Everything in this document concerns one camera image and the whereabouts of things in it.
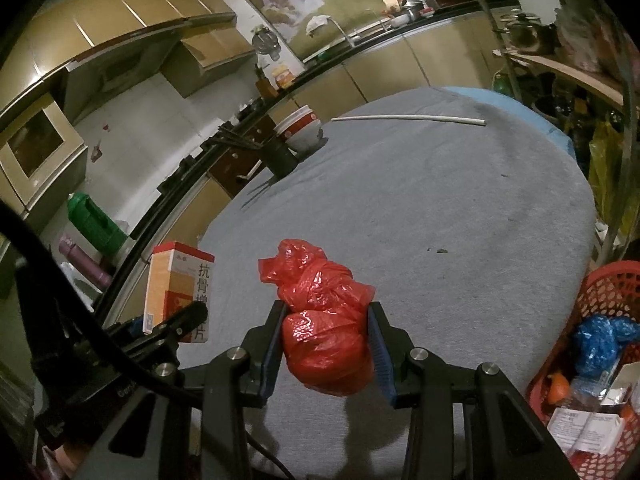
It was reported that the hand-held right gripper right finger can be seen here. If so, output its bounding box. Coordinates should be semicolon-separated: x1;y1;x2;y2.
367;301;581;480

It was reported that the knife block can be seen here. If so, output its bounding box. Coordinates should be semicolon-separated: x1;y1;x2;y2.
255;65;277;98

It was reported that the orange medicine box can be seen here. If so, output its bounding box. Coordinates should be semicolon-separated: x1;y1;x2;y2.
142;241;216;345

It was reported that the yellow plastic bag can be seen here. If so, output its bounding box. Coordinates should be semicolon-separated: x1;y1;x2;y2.
587;120;636;241

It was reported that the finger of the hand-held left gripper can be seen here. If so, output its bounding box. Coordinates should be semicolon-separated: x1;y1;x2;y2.
102;315;148;347
150;302;210;348

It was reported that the metal faucet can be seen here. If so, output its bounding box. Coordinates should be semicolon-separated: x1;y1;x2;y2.
325;15;358;48

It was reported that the red plastic basket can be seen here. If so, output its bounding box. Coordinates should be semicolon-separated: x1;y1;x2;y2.
525;262;640;480

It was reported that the hanging metal strainer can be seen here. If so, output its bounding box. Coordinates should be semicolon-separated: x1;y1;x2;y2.
251;25;281;58

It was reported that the red plastic bag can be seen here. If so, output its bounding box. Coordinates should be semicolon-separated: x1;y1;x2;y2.
258;238;377;397

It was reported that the gas stove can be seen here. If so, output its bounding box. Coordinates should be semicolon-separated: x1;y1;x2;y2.
157;105;271;196

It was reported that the bitten fruit piece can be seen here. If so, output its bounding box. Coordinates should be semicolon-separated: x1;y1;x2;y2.
546;372;572;405

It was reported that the blue plastic bag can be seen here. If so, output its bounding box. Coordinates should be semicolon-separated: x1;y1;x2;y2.
570;314;640;380

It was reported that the white rod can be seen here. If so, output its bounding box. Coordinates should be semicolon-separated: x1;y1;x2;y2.
331;114;487;128

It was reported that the green thermos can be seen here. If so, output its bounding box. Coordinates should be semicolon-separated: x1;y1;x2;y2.
67;192;128;256

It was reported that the purple bottle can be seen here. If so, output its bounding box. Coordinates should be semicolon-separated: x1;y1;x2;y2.
59;237;113;291

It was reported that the glass door wall cabinet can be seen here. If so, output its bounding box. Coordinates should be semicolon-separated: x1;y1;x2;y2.
0;92;88;211

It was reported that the black cup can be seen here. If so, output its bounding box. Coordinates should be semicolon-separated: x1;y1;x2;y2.
262;135;299;178

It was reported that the beige wall cabinet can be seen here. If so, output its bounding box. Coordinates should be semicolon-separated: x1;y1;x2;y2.
172;25;256;98

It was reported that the metal shelf rack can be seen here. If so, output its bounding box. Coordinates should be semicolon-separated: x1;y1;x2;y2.
465;0;640;271

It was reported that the pile of dishes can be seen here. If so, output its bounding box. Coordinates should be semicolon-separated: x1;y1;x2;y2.
390;0;426;28

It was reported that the black cable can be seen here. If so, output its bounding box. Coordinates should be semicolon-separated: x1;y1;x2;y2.
0;202;296;480

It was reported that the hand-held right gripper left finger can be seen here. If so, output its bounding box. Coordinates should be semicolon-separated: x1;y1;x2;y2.
75;300;288;480

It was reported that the steel pot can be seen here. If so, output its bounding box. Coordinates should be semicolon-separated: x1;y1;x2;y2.
500;10;558;56

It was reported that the white box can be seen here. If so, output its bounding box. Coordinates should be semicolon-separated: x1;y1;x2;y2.
547;407;626;456

